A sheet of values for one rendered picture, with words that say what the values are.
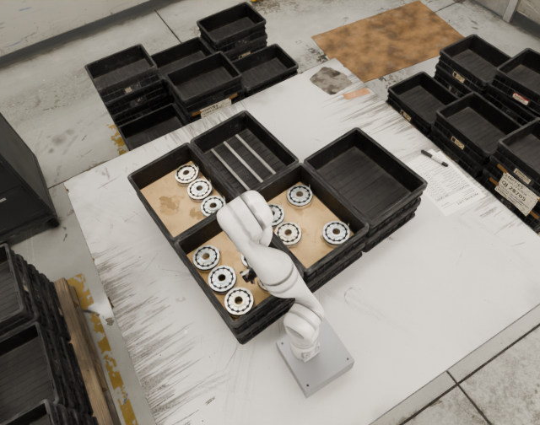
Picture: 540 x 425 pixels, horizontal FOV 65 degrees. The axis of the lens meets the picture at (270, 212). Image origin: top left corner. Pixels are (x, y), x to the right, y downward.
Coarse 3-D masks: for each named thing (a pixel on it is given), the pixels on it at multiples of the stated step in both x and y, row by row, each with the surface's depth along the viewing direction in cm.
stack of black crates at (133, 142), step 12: (168, 108) 278; (132, 120) 272; (144, 120) 275; (156, 120) 280; (168, 120) 284; (180, 120) 279; (120, 132) 266; (132, 132) 277; (144, 132) 279; (156, 132) 278; (168, 132) 277; (132, 144) 274
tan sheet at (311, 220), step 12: (288, 204) 170; (312, 204) 169; (288, 216) 167; (300, 216) 167; (312, 216) 166; (324, 216) 166; (300, 228) 164; (312, 228) 163; (312, 240) 160; (300, 252) 158; (312, 252) 157; (324, 252) 157; (312, 264) 155
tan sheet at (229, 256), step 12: (216, 240) 163; (228, 240) 163; (192, 252) 161; (228, 252) 160; (228, 264) 157; (240, 264) 157; (204, 276) 155; (240, 276) 154; (252, 288) 151; (240, 300) 149
